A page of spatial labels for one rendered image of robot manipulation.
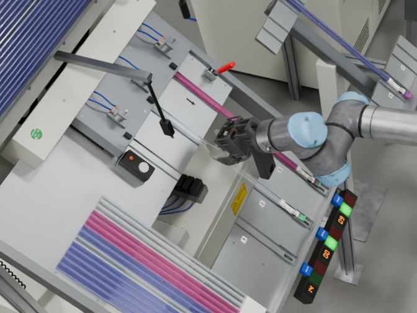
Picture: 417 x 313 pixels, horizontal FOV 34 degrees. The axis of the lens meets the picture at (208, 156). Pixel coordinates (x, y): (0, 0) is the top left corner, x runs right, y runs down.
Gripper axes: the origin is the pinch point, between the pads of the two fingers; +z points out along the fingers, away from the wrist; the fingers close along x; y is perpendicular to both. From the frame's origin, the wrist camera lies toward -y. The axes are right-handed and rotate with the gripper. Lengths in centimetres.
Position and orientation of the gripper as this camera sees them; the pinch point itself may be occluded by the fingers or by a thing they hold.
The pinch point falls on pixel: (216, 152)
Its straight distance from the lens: 170.7
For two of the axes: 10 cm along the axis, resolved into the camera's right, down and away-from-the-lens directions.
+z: -6.2, 1.0, 7.8
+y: -6.5, -6.2, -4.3
